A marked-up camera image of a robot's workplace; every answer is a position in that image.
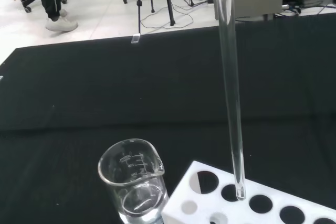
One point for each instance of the white test tube rack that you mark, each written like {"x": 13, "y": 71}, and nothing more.
{"x": 262, "y": 190}

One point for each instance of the black table cloth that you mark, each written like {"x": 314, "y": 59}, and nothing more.
{"x": 105, "y": 90}

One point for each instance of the clear cloth clip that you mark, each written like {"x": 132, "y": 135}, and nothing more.
{"x": 135, "y": 38}

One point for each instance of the black tripod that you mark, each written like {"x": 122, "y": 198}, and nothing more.
{"x": 169, "y": 9}

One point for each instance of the clear glass beaker with water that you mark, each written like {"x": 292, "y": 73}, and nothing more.
{"x": 141, "y": 203}

